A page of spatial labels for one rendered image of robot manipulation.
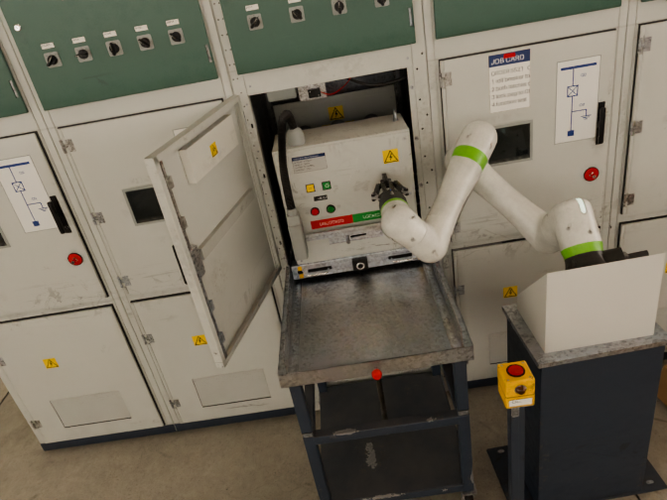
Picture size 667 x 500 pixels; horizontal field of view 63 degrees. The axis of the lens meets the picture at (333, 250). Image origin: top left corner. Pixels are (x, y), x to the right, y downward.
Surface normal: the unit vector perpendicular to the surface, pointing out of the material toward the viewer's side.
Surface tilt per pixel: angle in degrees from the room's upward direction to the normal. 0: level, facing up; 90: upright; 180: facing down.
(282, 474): 0
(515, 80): 90
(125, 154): 90
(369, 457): 0
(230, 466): 0
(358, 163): 90
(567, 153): 90
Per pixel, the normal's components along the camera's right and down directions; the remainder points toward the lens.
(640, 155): 0.04, 0.48
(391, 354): -0.16, -0.86
